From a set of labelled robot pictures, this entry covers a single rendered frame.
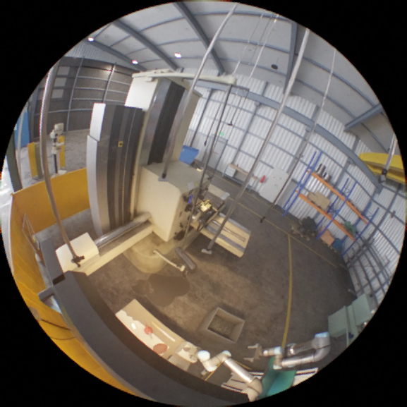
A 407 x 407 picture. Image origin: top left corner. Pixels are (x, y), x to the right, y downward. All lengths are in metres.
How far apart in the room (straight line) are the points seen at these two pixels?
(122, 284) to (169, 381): 2.41
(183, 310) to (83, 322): 2.32
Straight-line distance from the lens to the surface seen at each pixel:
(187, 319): 2.71
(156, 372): 0.52
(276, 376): 1.85
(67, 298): 0.59
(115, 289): 2.77
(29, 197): 3.45
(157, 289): 2.77
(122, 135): 1.51
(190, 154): 8.23
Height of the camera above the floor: 2.59
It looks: 30 degrees down
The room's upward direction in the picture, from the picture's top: 23 degrees clockwise
